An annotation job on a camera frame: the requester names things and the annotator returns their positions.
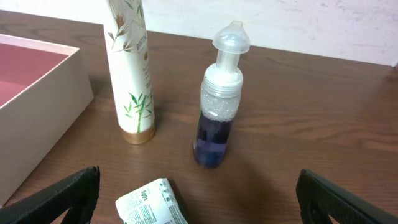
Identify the white box with pink interior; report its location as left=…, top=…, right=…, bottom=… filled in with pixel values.
left=1, top=34, right=93, bottom=205

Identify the white and green soap packet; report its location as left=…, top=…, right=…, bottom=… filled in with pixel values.
left=115, top=178, right=187, bottom=224

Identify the clear pump bottle blue liquid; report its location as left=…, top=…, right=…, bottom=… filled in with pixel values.
left=193, top=21, right=251, bottom=169

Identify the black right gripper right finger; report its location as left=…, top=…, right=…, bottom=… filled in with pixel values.
left=296, top=169, right=397, bottom=224

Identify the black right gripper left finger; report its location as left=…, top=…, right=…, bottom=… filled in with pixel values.
left=1, top=166, right=100, bottom=223

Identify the white bamboo print tube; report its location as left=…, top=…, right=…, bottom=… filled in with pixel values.
left=103, top=0, right=155, bottom=144

